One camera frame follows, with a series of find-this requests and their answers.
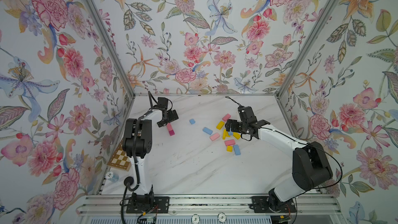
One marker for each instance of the aluminium frame post right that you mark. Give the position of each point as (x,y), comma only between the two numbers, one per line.
(313,35)

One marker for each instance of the yellow angled block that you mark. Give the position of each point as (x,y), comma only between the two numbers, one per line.
(236,135)

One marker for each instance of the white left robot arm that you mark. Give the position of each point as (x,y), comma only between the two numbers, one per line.
(137,143)

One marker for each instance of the yellow rectangular block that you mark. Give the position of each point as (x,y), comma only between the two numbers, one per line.
(220,125)

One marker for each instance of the wooden chessboard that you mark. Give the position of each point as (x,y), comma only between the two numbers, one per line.
(119,159)

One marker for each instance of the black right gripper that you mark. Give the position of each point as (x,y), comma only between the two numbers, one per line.
(234,124)

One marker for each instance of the blue lower block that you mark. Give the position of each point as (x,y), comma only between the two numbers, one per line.
(236,150)

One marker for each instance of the light pink block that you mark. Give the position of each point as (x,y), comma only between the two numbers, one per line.
(215,137)

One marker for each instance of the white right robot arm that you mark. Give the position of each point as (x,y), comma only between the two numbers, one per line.
(309,164)

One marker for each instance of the black round puck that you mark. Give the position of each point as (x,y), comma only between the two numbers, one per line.
(128,181)

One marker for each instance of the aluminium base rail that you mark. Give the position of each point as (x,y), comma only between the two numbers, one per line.
(307,204)

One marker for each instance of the pink rectangular block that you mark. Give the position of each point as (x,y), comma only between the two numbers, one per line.
(226,117)

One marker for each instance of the aluminium frame post left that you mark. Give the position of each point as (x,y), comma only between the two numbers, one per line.
(107,41)

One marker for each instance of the aluminium frame post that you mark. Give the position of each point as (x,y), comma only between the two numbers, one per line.
(313,35)
(107,41)

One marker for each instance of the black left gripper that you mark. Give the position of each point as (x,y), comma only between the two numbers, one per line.
(171,118)

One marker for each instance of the light blue long block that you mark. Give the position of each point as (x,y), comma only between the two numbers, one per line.
(208,131)

